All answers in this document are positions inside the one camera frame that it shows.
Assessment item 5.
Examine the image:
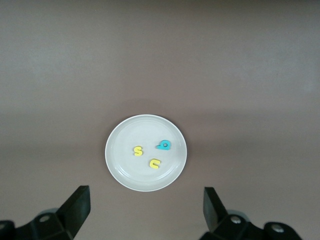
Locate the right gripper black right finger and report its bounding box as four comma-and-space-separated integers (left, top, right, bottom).
201, 186, 305, 240

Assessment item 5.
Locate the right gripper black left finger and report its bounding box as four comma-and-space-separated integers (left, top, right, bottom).
0, 185, 90, 240

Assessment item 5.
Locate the yellow foam letter u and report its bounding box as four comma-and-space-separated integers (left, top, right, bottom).
148, 158, 162, 170

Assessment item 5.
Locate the beige brown plate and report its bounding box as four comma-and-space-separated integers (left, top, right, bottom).
104, 114, 188, 193

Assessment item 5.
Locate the brown table cover sheet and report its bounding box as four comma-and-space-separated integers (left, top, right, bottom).
0, 0, 320, 240

